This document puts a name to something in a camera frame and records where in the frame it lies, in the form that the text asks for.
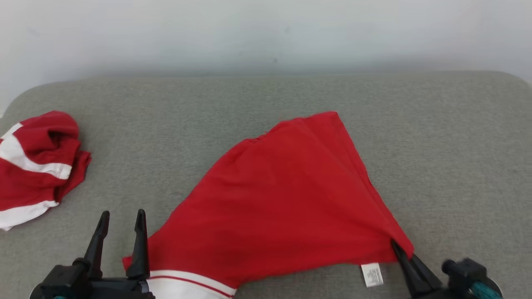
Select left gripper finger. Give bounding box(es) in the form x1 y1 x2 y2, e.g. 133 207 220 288
126 209 150 279
83 211 111 279

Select red shorts with white stripe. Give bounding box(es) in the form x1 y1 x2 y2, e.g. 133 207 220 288
0 110 92 231

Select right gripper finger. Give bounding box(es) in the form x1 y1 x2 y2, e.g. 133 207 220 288
411 255 443 292
391 240 427 298

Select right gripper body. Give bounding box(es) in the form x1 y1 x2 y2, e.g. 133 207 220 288
409 288 458 299

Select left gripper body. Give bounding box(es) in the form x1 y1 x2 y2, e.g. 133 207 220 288
39 278 155 299

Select red jersey with number 23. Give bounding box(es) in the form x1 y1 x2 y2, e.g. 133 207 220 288
123 111 415 299

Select teal cable connector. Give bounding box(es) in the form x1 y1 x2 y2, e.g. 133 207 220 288
472 282 503 299

